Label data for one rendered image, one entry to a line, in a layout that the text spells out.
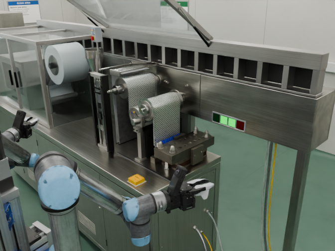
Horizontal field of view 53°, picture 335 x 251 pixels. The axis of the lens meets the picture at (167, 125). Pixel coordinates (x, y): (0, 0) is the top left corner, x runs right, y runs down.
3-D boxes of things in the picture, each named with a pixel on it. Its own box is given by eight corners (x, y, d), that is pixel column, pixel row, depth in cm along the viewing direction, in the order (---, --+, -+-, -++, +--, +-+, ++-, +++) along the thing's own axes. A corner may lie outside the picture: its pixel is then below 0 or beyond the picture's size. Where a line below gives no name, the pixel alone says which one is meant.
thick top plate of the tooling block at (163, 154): (154, 156, 210) (153, 147, 207) (196, 137, 235) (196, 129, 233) (171, 165, 199) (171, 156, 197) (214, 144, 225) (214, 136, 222)
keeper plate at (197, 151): (190, 164, 212) (190, 149, 208) (200, 159, 218) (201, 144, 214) (193, 165, 210) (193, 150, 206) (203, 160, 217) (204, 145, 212)
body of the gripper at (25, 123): (21, 132, 198) (8, 140, 187) (20, 119, 194) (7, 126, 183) (33, 134, 197) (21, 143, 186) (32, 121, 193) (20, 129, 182)
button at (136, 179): (128, 181, 196) (127, 178, 195) (137, 177, 201) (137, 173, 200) (135, 186, 191) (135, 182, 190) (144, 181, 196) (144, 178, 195)
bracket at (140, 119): (134, 160, 221) (131, 116, 209) (141, 156, 225) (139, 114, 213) (139, 162, 218) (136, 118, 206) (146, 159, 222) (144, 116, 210)
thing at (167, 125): (153, 145, 213) (152, 118, 206) (179, 134, 228) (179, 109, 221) (154, 145, 213) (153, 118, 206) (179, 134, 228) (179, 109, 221)
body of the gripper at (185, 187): (187, 199, 134) (160, 207, 129) (186, 180, 132) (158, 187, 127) (197, 207, 128) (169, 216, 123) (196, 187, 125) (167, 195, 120)
